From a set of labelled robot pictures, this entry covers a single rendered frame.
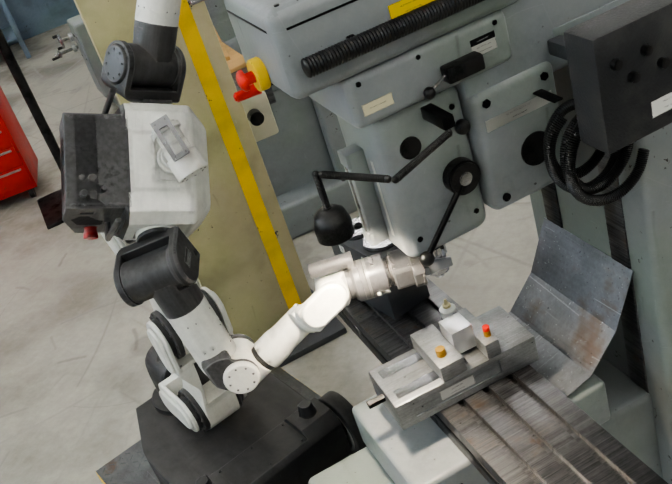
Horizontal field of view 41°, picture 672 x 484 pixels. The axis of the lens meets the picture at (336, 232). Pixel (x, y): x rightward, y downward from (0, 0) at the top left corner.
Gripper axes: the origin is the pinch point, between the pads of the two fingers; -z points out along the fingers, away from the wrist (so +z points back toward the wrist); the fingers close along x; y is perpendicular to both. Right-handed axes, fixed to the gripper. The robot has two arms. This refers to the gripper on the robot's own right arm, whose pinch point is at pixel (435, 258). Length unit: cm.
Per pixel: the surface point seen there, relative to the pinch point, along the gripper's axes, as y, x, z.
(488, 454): 31.5, -27.2, 1.7
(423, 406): 28.3, -11.6, 11.4
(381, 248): 12.0, 29.2, 9.8
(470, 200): -15.6, -7.6, -8.8
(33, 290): 126, 275, 196
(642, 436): 62, -5, -37
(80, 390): 126, 170, 155
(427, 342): 20.5, -0.6, 6.4
